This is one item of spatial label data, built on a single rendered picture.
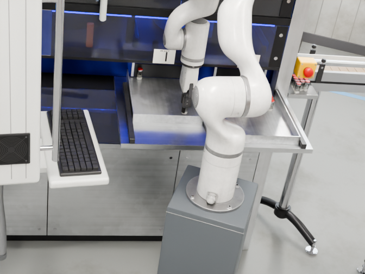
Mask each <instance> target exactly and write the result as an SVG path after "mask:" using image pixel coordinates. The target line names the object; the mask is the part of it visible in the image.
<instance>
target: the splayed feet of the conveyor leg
mask: <svg viewBox="0 0 365 274"><path fill-rule="evenodd" d="M260 204H264V205H267V206H269V207H271V208H273V209H274V215H275V216H277V217H278V218H281V219H285V218H287V219H288V220H289V221H290V222H291V223H292V224H293V225H294V226H295V228H296V229H297V230H298V231H299V233H300V234H301V235H302V236H303V237H304V239H305V240H306V241H307V243H308V244H309V246H308V247H306V250H305V251H306V252H307V253H308V254H309V255H312V256H313V255H316V254H317V253H318V250H317V249H316V248H315V243H316V242H317V240H316V239H315V238H314V237H313V235H312V234H311V233H310V231H309V230H308V229H307V228H306V226H305V225H304V224H303V223H302V222H301V221H300V219H299V218H298V217H297V216H295V215H294V214H293V213H292V212H291V206H290V205H289V206H288V208H287V209H282V208H280V207H279V202H277V201H275V200H272V199H270V198H268V197H264V196H262V197H261V202H260Z"/></svg>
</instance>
